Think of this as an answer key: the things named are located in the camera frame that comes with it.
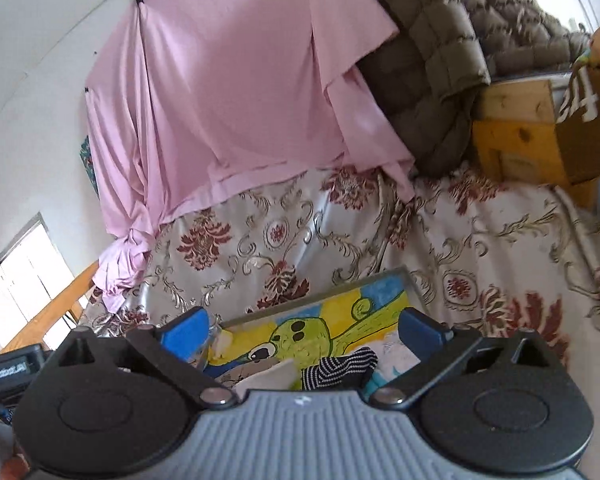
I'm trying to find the colourful wall hanging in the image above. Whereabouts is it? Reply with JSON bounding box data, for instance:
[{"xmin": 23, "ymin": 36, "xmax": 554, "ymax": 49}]
[{"xmin": 80, "ymin": 136, "xmax": 98, "ymax": 194}]

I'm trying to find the black white striped sock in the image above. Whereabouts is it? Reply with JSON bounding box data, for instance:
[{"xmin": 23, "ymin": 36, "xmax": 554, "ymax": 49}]
[{"xmin": 301, "ymin": 347, "xmax": 378, "ymax": 391}]

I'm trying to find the pink draped sheet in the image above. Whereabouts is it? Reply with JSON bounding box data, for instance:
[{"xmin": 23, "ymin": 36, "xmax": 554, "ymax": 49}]
[{"xmin": 85, "ymin": 0, "xmax": 414, "ymax": 312}]

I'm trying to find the olive quilted jacket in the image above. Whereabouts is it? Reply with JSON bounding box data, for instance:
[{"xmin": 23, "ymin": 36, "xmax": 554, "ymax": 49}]
[{"xmin": 358, "ymin": 0, "xmax": 590, "ymax": 178}]

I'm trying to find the grey tray with cartoon mat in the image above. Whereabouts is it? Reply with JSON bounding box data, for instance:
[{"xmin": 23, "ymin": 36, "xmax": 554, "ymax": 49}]
[{"xmin": 204, "ymin": 268, "xmax": 424, "ymax": 391}]

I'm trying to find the operator left hand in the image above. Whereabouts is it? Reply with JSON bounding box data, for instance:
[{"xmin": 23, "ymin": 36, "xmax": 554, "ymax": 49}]
[{"xmin": 0, "ymin": 454, "xmax": 30, "ymax": 480}]

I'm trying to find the wooden crate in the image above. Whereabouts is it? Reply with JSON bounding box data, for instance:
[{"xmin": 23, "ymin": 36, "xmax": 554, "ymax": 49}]
[{"xmin": 472, "ymin": 66, "xmax": 600, "ymax": 210}]

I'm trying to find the wooden bed frame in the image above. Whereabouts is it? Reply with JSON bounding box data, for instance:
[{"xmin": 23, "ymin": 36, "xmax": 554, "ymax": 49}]
[{"xmin": 0, "ymin": 261, "xmax": 99, "ymax": 354}]

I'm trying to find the floral satin bed cover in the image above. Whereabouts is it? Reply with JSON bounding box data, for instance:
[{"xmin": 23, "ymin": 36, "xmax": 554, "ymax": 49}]
[{"xmin": 82, "ymin": 168, "xmax": 600, "ymax": 479}]

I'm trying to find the colourful patterned fabric bag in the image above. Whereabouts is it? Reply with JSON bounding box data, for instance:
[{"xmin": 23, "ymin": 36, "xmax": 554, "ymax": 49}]
[{"xmin": 556, "ymin": 27, "xmax": 600, "ymax": 124}]

